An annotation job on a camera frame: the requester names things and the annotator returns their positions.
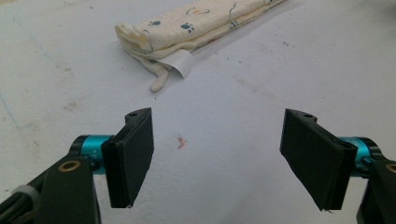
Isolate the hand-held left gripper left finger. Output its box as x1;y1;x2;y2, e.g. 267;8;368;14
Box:
101;106;155;209

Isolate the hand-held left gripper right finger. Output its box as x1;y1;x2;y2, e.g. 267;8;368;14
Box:
279;107;359;212

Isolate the cream printed cloth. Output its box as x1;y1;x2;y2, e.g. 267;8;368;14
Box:
114;0;288;93

